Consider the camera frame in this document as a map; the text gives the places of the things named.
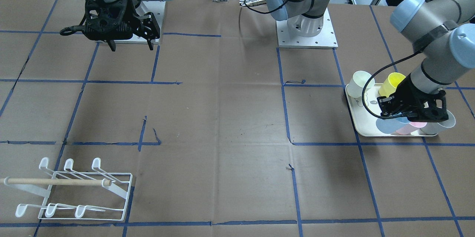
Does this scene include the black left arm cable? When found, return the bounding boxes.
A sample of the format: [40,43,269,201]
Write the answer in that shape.
[362,50,427,119]

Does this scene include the pink plastic cup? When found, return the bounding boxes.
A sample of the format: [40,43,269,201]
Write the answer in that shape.
[396,122,427,135]

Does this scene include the white wire cup rack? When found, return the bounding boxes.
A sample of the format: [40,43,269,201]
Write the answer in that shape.
[4,157,134,222]

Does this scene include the pale green white cup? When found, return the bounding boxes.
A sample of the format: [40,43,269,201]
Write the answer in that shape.
[346,71,375,99]

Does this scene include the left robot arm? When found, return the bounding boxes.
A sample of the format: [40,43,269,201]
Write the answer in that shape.
[266,0,474,122]

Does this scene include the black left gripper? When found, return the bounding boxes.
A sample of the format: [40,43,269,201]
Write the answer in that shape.
[377,75,449,122]

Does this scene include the grey plastic cup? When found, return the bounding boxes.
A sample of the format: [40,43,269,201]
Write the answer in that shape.
[420,110,456,135]

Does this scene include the light blue plastic cup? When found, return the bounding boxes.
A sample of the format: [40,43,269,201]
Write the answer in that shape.
[376,117,410,134]

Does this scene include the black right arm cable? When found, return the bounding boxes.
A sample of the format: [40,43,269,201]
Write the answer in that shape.
[59,25,88,36]

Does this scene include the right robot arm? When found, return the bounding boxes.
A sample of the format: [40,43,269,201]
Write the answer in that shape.
[60,0,171,51]

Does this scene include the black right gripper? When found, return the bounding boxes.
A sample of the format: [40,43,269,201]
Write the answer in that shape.
[82,0,161,52]

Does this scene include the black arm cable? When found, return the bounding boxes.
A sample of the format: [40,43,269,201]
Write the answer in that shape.
[59,25,88,36]
[362,50,427,119]

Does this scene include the yellow plastic cup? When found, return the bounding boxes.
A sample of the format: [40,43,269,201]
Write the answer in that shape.
[379,72,406,97]

